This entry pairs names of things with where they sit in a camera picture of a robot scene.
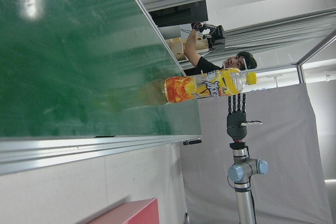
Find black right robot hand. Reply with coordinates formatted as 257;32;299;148
226;92;263;141

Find pink plastic basket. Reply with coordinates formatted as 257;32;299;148
85;197;160;224

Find orange drink bottle yellow cap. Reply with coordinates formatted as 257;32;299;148
163;67;258;104

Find grey fabric curtain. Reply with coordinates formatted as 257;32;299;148
179;81;334;224

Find person in black shirt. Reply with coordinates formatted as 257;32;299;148
183;26;258;77

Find wooden block with holes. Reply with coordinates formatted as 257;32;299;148
165;36;209;62

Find black computer case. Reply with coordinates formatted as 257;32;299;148
149;0;209;28

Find aluminium cage frame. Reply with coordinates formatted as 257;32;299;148
256;27;336;84

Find green conveyor belt aluminium frame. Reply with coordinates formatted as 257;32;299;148
0;0;203;176

